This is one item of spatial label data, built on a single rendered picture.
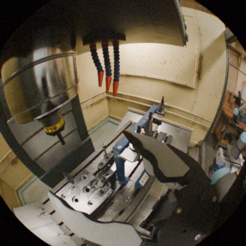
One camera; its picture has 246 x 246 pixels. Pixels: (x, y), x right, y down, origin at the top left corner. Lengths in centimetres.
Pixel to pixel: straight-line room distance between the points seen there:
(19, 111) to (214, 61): 116
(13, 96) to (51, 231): 104
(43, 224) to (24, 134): 82
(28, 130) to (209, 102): 147
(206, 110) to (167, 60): 63
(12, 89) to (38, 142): 62
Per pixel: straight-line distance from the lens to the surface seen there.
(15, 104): 15
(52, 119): 20
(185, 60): 103
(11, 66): 15
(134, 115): 132
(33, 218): 118
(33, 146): 75
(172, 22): 16
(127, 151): 40
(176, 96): 109
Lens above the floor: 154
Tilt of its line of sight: 36 degrees down
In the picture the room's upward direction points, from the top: 2 degrees counter-clockwise
